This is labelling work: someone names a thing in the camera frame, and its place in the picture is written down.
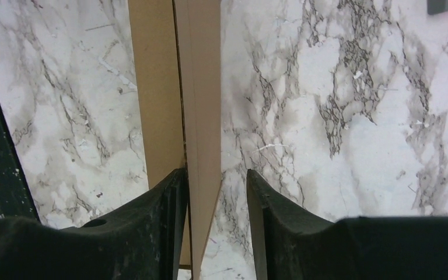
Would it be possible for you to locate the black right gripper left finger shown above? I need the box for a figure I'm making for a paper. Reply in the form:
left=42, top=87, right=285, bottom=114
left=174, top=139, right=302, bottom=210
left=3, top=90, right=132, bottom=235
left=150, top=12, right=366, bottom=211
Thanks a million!
left=0, top=168, right=188, bottom=279

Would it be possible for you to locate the pink whiteboard eraser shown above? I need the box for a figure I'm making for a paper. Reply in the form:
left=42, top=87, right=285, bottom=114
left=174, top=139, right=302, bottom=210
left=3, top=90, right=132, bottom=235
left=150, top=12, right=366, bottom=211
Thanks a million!
left=426, top=0, right=448, bottom=15

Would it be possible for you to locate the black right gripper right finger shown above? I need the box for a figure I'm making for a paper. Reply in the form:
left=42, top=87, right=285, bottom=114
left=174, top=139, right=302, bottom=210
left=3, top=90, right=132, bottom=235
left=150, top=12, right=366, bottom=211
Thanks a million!
left=246, top=170, right=448, bottom=279

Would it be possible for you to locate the brown cardboard box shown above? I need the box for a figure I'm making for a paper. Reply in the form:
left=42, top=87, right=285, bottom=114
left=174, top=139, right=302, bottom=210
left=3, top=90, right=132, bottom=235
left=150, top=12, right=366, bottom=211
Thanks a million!
left=128, top=1, right=221, bottom=279

